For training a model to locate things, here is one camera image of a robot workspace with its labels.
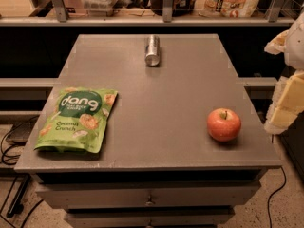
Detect red apple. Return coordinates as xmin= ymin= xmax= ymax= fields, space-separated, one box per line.
xmin=207 ymin=108 xmax=241 ymax=143

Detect black cables on left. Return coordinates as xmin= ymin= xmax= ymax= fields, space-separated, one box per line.
xmin=0 ymin=116 xmax=44 ymax=228

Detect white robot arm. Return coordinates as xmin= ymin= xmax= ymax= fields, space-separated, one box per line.
xmin=264 ymin=13 xmax=304 ymax=135

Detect metal shelf rail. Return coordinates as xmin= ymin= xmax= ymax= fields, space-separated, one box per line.
xmin=0 ymin=0 xmax=303 ymax=27

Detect snack bag on shelf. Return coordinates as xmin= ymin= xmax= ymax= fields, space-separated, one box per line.
xmin=196 ymin=0 xmax=259 ymax=18

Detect grey cabinet lower drawer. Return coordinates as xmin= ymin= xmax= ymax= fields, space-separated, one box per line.
xmin=65 ymin=208 xmax=235 ymax=228

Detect clear plastic container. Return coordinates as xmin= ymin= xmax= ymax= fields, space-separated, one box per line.
xmin=81 ymin=0 xmax=118 ymax=17

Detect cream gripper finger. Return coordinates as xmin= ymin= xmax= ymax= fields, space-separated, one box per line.
xmin=264 ymin=71 xmax=304 ymax=135

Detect silver redbull can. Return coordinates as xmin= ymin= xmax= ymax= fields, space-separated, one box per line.
xmin=144 ymin=35 xmax=160 ymax=67

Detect black cable on right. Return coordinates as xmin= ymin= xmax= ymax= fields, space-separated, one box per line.
xmin=266 ymin=166 xmax=288 ymax=228

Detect grey cabinet drawer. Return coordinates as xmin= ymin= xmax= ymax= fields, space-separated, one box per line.
xmin=36 ymin=181 xmax=260 ymax=210
xmin=65 ymin=208 xmax=235 ymax=228

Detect grey cabinet upper drawer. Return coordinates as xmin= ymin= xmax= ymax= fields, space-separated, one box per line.
xmin=36 ymin=181 xmax=260 ymax=210

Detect green dang chips bag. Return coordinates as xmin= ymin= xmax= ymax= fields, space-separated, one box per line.
xmin=35 ymin=87 xmax=118 ymax=154

